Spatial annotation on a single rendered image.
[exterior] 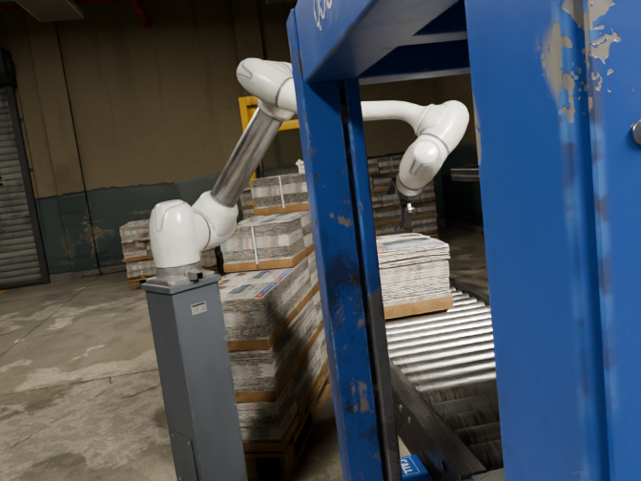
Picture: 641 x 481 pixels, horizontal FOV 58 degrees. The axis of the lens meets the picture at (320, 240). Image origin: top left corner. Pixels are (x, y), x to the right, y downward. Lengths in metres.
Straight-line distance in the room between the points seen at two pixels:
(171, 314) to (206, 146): 7.51
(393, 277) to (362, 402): 1.09
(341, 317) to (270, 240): 2.14
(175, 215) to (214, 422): 0.73
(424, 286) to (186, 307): 0.80
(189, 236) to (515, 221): 1.79
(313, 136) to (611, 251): 0.61
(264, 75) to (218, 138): 7.62
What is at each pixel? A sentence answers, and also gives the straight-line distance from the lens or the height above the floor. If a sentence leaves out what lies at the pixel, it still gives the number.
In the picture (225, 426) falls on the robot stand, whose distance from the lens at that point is 2.18.
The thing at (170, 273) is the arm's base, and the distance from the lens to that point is 2.00.
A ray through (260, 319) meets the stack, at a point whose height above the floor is 0.74.
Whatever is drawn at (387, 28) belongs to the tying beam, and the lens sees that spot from 0.52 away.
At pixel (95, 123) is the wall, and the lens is 9.63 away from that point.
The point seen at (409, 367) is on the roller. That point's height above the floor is 0.79.
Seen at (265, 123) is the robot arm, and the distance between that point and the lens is 2.00.
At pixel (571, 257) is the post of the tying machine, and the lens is 0.22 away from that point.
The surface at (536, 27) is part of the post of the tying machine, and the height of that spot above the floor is 1.38.
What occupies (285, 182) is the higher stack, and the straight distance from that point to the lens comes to 3.49.
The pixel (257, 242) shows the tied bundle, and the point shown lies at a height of 0.98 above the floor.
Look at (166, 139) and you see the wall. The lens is 9.45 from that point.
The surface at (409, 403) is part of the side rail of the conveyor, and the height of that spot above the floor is 0.80.
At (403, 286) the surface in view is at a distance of 1.93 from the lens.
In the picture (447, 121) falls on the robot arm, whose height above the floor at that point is 1.41.
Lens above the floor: 1.35
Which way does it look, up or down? 8 degrees down
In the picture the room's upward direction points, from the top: 7 degrees counter-clockwise
